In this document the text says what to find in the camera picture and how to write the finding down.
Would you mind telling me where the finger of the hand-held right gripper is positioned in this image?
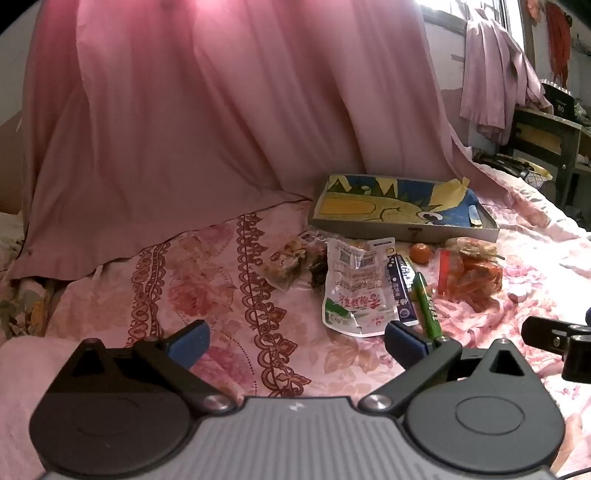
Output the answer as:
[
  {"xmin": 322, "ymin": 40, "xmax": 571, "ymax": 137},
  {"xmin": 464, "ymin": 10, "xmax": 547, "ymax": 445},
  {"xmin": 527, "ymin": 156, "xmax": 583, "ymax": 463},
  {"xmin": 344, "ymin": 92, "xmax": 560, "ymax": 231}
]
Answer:
[{"xmin": 521, "ymin": 316, "xmax": 591, "ymax": 382}]

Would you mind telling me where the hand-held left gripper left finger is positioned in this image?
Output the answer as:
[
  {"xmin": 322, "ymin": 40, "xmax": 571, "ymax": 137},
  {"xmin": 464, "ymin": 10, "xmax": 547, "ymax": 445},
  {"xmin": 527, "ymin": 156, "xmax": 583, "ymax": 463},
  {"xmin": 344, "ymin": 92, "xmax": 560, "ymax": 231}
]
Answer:
[{"xmin": 44, "ymin": 320, "xmax": 238, "ymax": 416}]

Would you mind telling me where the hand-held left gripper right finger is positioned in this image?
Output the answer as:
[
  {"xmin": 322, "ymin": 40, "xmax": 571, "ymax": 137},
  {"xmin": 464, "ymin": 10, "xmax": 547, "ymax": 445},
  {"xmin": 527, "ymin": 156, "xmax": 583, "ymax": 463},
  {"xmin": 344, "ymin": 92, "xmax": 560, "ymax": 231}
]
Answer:
[{"xmin": 359, "ymin": 320, "xmax": 546, "ymax": 418}]

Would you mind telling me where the green tube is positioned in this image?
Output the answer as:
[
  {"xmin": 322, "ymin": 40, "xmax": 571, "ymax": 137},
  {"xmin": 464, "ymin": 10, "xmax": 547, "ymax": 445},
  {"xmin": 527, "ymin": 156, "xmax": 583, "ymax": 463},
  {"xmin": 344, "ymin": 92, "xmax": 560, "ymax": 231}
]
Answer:
[{"xmin": 412, "ymin": 271, "xmax": 444, "ymax": 341}]

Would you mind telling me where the dark blue snack bar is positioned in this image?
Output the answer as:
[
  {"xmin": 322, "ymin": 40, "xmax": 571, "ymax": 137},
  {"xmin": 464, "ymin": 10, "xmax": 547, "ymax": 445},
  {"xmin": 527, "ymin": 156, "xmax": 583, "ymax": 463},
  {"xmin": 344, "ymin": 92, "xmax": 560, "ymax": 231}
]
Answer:
[{"xmin": 387, "ymin": 253, "xmax": 419, "ymax": 325}]

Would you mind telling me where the white snack packet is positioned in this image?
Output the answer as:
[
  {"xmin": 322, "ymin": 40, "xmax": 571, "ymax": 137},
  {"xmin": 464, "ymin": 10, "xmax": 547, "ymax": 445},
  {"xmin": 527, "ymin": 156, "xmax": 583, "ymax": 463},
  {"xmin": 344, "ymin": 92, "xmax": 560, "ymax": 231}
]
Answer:
[{"xmin": 322, "ymin": 237, "xmax": 399, "ymax": 339}]

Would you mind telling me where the golden snack packet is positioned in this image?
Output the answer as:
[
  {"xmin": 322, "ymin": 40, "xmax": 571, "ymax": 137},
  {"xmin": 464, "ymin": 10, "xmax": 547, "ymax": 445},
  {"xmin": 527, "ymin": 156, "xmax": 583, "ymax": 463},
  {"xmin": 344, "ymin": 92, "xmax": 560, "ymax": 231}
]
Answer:
[{"xmin": 264, "ymin": 237, "xmax": 309, "ymax": 292}]

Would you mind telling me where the cartoon print tray box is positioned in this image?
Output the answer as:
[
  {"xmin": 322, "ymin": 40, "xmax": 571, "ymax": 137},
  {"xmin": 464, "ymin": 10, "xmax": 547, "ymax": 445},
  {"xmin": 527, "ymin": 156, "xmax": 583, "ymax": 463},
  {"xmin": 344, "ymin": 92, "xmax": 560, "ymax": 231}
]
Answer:
[{"xmin": 308, "ymin": 173, "xmax": 501, "ymax": 244}]

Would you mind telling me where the floral pink bedsheet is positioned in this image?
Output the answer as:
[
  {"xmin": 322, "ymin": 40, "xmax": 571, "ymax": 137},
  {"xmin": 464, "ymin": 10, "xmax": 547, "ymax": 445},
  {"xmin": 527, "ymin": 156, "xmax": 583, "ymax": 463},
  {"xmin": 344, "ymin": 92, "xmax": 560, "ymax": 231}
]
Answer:
[{"xmin": 0, "ymin": 185, "xmax": 591, "ymax": 480}]

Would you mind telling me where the pink fleece blanket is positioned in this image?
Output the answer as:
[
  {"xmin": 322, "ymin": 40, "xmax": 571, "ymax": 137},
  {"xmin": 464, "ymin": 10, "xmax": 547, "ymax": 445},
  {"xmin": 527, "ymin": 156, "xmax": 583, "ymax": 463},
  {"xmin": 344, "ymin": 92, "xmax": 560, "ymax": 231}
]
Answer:
[{"xmin": 0, "ymin": 336, "xmax": 79, "ymax": 480}]

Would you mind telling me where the green floral cloth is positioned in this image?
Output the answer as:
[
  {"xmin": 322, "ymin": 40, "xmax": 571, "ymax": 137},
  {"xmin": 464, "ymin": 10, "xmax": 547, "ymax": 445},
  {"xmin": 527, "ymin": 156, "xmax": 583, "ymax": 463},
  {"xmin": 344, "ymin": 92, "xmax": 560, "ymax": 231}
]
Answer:
[{"xmin": 0, "ymin": 210, "xmax": 61, "ymax": 340}]

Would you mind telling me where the wooden desk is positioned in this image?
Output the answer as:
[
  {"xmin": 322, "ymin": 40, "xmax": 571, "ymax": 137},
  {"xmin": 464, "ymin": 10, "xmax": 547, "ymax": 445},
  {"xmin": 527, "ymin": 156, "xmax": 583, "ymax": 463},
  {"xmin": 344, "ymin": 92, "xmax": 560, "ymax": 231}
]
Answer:
[{"xmin": 508, "ymin": 106, "xmax": 591, "ymax": 208}]

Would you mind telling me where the pink bed canopy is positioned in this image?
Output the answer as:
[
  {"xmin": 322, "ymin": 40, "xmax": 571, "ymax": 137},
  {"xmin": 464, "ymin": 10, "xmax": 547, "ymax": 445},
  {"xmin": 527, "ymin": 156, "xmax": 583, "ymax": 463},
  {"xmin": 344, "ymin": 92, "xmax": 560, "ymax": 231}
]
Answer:
[{"xmin": 8, "ymin": 0, "xmax": 522, "ymax": 283}]

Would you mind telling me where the black box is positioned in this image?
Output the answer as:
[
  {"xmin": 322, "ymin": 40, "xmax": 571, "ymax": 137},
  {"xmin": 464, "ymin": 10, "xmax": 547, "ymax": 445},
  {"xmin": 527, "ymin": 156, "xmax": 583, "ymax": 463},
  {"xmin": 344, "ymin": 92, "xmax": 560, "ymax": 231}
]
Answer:
[{"xmin": 540, "ymin": 82, "xmax": 575, "ymax": 116}]

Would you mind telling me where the lilac window curtain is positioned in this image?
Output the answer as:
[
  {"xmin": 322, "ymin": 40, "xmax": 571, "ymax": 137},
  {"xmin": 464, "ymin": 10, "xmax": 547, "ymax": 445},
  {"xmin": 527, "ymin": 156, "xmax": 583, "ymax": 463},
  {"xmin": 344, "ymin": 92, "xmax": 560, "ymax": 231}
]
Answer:
[{"xmin": 459, "ymin": 9, "xmax": 555, "ymax": 144}]

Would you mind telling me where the window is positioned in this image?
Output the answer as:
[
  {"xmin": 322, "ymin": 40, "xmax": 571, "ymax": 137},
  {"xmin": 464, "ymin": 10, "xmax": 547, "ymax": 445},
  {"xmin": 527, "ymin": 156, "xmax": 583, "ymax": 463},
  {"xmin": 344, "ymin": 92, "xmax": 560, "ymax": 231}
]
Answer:
[{"xmin": 418, "ymin": 0, "xmax": 529, "ymax": 47}]

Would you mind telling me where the red wall decoration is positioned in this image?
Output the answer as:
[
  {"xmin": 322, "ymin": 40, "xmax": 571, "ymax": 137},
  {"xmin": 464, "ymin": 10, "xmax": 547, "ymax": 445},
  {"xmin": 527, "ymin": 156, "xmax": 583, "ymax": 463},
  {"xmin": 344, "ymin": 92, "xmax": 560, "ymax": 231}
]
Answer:
[{"xmin": 545, "ymin": 0, "xmax": 573, "ymax": 88}]

